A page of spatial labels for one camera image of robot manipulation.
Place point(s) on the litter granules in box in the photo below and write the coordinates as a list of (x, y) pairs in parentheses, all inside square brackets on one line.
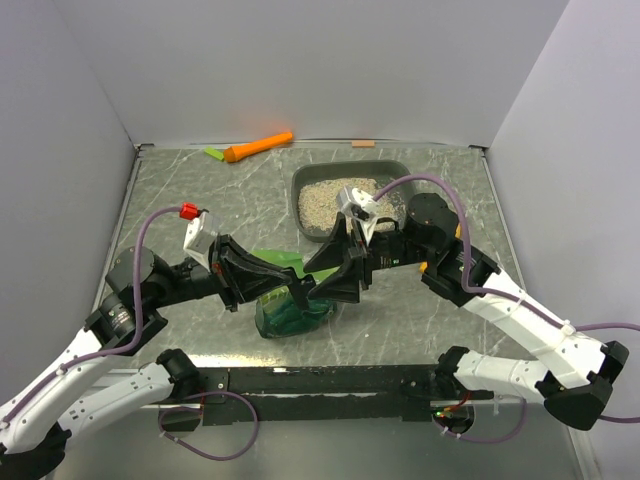
[(317, 205)]

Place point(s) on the orange toy microphone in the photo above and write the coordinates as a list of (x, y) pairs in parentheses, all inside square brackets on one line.
[(236, 153)]

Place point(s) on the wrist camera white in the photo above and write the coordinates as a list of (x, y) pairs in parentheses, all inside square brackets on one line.
[(201, 233), (362, 210)]

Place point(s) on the green litter bag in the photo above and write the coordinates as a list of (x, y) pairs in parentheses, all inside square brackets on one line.
[(281, 317)]

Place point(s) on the yellow plastic scoop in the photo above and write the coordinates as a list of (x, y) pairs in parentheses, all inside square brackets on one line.
[(436, 245)]

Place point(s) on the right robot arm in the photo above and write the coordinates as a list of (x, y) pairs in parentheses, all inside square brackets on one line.
[(569, 373)]

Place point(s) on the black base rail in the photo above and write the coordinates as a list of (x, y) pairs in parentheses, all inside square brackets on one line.
[(407, 392)]

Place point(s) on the tan tape piece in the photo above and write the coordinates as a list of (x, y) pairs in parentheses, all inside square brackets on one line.
[(363, 144)]

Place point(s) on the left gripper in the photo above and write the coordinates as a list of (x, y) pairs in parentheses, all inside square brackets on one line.
[(244, 267)]

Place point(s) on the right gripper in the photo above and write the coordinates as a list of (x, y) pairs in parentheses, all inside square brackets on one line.
[(343, 285)]

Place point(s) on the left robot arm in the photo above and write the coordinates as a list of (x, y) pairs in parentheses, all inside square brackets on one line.
[(39, 422)]

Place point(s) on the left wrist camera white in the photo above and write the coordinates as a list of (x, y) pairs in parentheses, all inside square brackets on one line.
[(201, 233)]

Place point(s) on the green rectangular block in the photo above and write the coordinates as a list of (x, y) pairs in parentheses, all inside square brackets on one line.
[(215, 153)]

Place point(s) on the grey litter box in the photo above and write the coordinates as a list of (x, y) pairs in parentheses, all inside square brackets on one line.
[(381, 172)]

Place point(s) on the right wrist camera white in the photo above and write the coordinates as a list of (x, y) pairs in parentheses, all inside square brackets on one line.
[(362, 210)]

